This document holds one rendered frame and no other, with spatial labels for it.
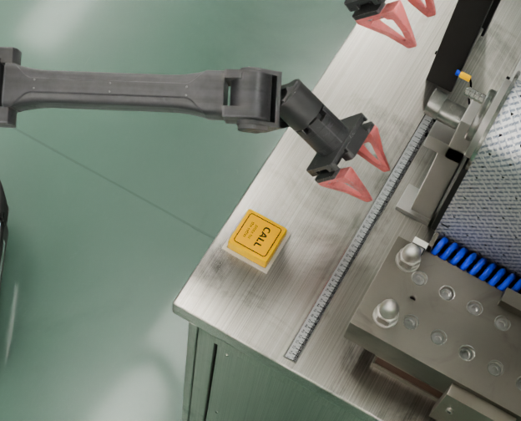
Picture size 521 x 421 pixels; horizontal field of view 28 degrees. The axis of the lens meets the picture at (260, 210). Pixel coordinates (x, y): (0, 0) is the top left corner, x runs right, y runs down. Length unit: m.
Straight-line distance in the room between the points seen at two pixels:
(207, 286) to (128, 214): 1.08
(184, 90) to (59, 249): 1.26
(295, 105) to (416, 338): 0.37
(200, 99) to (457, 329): 0.49
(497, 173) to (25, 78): 0.66
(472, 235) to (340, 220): 0.25
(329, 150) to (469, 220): 0.22
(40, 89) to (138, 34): 1.51
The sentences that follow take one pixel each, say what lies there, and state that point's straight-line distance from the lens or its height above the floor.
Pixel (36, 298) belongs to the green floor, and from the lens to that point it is 2.61.
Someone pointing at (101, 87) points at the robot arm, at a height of 1.18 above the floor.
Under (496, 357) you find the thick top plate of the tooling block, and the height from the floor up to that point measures 1.03.
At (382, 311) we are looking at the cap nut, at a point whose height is 1.06.
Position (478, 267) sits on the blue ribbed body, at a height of 1.04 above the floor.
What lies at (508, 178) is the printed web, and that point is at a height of 1.24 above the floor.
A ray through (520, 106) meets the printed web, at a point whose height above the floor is 1.31.
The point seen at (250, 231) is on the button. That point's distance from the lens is 1.65.
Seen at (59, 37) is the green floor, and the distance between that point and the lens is 2.99.
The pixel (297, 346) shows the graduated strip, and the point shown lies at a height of 0.90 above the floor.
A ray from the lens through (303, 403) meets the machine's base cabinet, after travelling 1.71.
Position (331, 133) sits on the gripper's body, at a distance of 1.50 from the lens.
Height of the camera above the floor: 2.40
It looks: 63 degrees down
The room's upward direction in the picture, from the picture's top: 11 degrees clockwise
